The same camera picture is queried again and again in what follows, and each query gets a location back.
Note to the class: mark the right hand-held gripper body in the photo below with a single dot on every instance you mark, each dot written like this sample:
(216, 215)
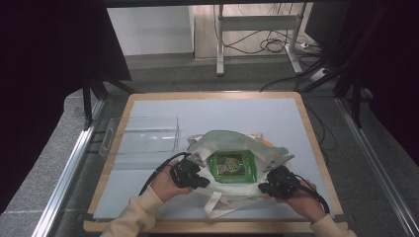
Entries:
(285, 184)

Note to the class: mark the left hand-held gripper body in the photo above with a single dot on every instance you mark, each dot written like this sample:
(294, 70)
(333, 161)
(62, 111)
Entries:
(184, 173)

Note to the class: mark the green snack packet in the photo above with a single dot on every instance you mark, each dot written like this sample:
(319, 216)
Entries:
(232, 166)

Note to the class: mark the white green orange tote bag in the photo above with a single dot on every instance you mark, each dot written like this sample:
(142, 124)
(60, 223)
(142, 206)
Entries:
(230, 140)

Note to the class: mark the clear plastic container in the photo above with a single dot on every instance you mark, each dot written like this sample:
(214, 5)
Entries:
(145, 130)

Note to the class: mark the person's left hand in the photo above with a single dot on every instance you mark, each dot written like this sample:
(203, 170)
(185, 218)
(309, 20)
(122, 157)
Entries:
(164, 186)

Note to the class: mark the person's right hand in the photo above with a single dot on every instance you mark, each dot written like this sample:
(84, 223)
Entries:
(308, 204)

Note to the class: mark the white table mat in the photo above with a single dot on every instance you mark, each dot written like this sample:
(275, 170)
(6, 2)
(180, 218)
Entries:
(214, 112)

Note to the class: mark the black metal stand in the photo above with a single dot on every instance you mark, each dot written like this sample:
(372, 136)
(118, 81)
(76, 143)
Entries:
(355, 95)
(87, 102)

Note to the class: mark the white power strip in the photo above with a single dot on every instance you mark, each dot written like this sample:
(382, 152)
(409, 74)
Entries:
(318, 74)

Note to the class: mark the white panel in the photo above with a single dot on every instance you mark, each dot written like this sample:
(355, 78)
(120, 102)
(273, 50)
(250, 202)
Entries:
(148, 29)

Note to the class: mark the black curtain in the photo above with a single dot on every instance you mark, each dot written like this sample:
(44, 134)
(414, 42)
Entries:
(39, 65)
(388, 65)

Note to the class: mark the aluminium rail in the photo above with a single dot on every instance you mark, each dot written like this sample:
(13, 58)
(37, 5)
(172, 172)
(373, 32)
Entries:
(378, 164)
(70, 164)

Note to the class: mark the white metal desk frame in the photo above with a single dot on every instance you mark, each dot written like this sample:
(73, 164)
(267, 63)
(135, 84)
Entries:
(220, 39)

